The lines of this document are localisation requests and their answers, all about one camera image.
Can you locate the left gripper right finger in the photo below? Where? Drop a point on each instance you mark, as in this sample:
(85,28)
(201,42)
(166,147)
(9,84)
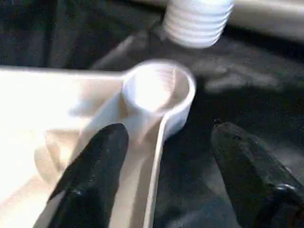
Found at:
(256,185)

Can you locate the white plastic table top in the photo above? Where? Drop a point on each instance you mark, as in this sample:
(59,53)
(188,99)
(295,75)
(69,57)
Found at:
(47,104)

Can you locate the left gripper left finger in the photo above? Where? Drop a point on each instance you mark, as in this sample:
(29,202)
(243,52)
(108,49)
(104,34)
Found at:
(90,180)

